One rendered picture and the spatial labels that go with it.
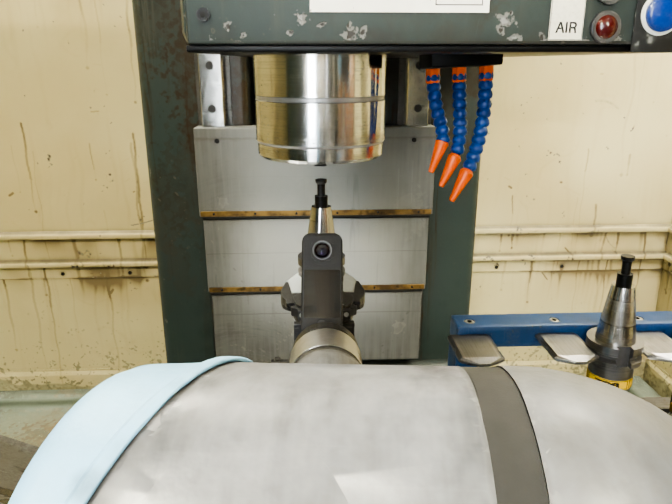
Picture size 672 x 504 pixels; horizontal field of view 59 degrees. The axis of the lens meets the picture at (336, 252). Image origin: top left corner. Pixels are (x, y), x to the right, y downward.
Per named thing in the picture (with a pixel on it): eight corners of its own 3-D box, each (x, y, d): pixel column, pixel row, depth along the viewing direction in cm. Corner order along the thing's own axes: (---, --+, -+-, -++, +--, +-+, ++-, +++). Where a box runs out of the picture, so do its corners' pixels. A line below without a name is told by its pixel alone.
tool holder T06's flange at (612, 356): (627, 345, 74) (630, 327, 73) (651, 369, 68) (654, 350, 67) (576, 345, 74) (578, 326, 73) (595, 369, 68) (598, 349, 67)
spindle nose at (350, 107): (379, 146, 83) (381, 55, 79) (389, 165, 67) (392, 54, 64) (264, 146, 83) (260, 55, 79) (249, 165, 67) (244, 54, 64)
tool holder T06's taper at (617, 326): (625, 330, 72) (634, 278, 70) (643, 346, 68) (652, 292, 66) (589, 329, 72) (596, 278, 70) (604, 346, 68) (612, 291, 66)
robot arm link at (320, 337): (287, 345, 57) (371, 343, 58) (289, 325, 62) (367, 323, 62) (289, 412, 60) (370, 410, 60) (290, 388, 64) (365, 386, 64)
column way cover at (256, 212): (425, 361, 132) (437, 126, 116) (210, 366, 130) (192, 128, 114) (421, 351, 137) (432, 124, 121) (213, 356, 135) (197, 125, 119)
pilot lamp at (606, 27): (618, 40, 52) (622, 13, 51) (593, 40, 52) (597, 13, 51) (615, 40, 53) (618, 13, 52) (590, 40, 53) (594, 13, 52)
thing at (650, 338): (698, 363, 68) (699, 357, 67) (652, 364, 67) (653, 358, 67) (663, 336, 74) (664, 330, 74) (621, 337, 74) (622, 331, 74)
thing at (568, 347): (603, 365, 67) (604, 359, 67) (557, 366, 67) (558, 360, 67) (577, 338, 74) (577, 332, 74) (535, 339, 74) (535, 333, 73)
